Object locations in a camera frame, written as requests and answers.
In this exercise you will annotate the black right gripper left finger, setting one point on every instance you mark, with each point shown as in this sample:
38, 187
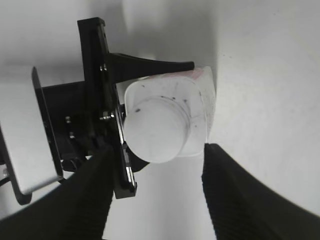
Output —
76, 210

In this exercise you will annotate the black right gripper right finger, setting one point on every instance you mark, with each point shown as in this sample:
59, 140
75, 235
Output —
243, 208

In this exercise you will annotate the white pink yogurt bottle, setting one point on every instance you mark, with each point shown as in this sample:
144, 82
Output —
193, 89

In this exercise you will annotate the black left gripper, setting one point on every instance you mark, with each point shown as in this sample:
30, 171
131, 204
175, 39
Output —
86, 116

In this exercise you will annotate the white ribbed bottle cap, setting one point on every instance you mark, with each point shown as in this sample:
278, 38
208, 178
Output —
156, 129

